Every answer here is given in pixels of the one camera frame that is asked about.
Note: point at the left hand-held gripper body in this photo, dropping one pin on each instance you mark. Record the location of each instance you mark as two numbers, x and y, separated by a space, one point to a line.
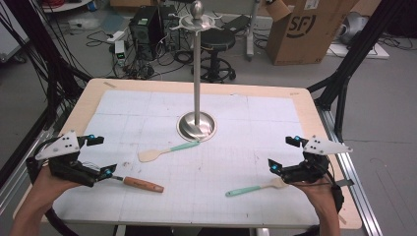
62 164

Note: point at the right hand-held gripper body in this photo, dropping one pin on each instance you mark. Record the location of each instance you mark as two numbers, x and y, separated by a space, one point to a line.
308 172

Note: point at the metal utensil rack stand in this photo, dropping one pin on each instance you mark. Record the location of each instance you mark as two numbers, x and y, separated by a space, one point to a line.
196 82

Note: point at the person's left hand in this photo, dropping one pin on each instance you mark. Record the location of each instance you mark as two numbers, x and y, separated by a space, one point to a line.
52 187

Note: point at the person's right hand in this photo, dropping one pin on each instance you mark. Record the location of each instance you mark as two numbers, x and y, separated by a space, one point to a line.
323 195

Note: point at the grey tape strip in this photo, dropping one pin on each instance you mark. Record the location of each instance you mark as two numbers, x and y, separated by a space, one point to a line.
346 182

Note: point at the white grid mat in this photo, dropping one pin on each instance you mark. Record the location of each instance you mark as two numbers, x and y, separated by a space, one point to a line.
229 131

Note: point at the small device with green display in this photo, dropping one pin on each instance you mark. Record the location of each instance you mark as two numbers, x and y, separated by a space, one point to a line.
120 50

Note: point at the brown cardboard box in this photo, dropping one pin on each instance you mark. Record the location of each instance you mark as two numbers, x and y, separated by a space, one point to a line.
305 36

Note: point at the white power strip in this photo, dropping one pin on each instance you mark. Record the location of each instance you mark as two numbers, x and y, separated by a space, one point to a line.
116 36

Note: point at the white flat board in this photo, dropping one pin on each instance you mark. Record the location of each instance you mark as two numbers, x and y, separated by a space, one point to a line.
357 51

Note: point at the white pole stand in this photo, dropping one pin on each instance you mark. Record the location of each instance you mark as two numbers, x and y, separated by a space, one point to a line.
253 29

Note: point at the black round stool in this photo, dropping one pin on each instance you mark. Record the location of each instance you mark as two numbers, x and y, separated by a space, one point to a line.
218 39

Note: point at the grey rounded appliance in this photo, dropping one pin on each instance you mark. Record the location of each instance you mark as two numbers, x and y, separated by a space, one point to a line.
354 26

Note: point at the black flat device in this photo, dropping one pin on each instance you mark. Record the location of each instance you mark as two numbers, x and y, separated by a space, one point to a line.
237 23

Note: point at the round white table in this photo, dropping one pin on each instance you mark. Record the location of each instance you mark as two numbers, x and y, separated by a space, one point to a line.
65 5

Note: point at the aluminium rail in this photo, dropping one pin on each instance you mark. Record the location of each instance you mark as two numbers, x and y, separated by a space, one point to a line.
352 183
19 170

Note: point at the black metal frame stand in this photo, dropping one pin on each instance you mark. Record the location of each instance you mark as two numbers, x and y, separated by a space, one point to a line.
357 49
36 42

